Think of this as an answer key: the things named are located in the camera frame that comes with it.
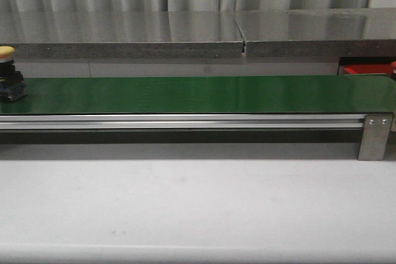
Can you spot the red plastic tray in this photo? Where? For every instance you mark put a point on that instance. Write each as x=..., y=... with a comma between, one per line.
x=374, y=69

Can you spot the green conveyor belt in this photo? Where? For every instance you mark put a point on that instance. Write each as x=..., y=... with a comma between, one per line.
x=346, y=94

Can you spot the grey stone counter slab left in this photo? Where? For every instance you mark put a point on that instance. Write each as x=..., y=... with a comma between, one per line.
x=121, y=35

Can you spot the steel conveyor support bracket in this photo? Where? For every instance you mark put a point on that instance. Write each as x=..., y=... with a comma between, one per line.
x=375, y=135

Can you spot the red mushroom push button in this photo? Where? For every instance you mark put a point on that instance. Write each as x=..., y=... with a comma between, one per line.
x=393, y=74

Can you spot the grey stone counter slab right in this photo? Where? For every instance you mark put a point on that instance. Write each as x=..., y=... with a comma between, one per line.
x=368, y=32

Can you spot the aluminium conveyor side rail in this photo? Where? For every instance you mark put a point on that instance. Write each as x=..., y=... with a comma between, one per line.
x=181, y=121

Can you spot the grey stone counter slab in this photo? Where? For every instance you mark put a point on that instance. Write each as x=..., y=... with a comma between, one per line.
x=121, y=35
x=368, y=32

